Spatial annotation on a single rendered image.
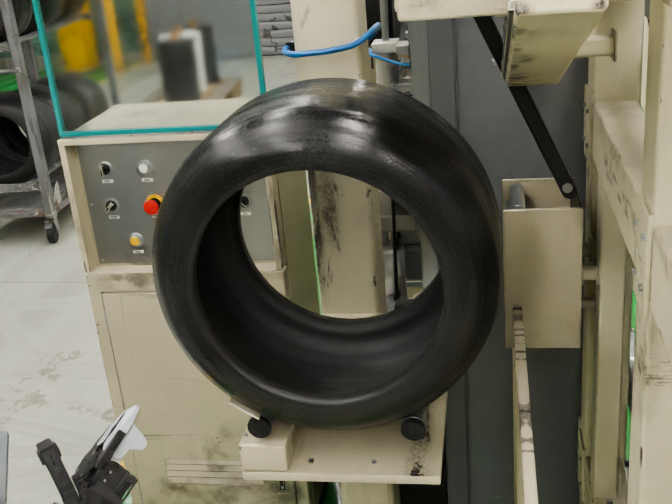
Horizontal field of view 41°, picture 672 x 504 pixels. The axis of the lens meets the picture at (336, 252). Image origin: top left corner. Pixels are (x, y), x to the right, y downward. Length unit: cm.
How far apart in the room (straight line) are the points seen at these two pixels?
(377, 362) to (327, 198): 35
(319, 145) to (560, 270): 63
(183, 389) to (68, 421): 114
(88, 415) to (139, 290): 126
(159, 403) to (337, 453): 97
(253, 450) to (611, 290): 76
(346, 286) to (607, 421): 61
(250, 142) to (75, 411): 242
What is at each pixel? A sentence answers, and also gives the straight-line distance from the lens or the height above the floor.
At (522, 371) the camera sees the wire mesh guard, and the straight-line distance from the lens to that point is 158.
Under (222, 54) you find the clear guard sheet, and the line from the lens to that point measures 220.
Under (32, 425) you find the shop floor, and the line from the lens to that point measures 367.
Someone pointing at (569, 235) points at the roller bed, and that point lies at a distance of 176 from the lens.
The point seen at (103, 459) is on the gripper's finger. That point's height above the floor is 97.
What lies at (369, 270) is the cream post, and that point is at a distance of 187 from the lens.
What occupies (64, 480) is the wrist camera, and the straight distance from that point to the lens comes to 154.
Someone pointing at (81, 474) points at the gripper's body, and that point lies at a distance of 155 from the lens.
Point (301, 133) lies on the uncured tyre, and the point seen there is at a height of 145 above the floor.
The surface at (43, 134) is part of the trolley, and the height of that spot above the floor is 65.
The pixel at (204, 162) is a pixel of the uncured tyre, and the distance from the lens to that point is 144.
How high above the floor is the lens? 179
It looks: 22 degrees down
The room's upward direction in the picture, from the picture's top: 5 degrees counter-clockwise
